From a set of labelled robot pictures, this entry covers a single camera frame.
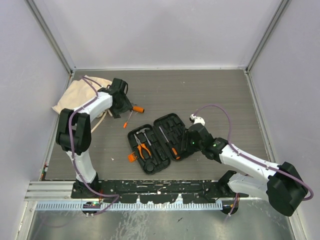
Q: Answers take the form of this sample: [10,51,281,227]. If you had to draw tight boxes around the black orange grip screwdriver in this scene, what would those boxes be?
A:
[158,126,181,160]

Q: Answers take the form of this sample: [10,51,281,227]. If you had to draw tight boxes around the black handle claw hammer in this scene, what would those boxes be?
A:
[136,127,152,146]

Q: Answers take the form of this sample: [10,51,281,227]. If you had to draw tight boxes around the orange black needle nose pliers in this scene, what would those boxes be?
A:
[133,134,152,160]

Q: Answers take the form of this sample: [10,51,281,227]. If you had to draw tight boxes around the black plastic tool case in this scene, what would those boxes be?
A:
[127,113,191,175]

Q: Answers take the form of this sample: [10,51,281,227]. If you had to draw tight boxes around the orange handle black shaft screwdriver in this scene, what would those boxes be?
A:
[132,106,145,113]

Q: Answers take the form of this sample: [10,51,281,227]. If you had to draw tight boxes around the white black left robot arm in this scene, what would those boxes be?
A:
[53,75,133,198]

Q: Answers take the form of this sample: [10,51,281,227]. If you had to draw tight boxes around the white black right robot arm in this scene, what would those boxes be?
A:
[182,123,308,217]

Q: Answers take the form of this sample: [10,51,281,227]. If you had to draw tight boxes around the beige cloth drawstring bag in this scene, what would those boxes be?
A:
[51,74,113,133]

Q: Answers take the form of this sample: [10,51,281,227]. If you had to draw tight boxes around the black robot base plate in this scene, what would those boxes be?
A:
[71,179,250,205]

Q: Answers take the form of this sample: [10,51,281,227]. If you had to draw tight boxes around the white slotted cable duct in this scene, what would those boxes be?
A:
[35,200,223,212]

